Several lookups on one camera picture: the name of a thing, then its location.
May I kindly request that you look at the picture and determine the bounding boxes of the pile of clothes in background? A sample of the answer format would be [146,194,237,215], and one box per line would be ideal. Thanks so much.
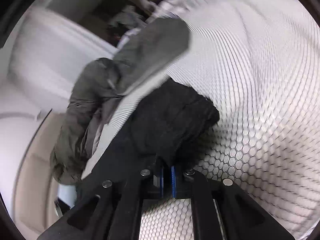
[108,0,189,49]

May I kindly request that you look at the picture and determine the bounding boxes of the dark grey duvet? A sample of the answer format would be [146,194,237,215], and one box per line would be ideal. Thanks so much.
[50,18,190,185]

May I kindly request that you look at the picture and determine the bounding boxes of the black pants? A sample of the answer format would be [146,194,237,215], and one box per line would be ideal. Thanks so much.
[75,78,221,205]

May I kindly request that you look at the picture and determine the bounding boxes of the white honeycomb mattress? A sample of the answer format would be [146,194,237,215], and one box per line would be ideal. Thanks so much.
[83,0,319,239]

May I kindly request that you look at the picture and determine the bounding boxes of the light blue pillow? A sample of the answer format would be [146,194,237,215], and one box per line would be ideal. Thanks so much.
[57,184,77,208]

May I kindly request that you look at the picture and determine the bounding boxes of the beige upholstered headboard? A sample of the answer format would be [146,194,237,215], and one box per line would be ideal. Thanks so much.
[13,112,64,239]

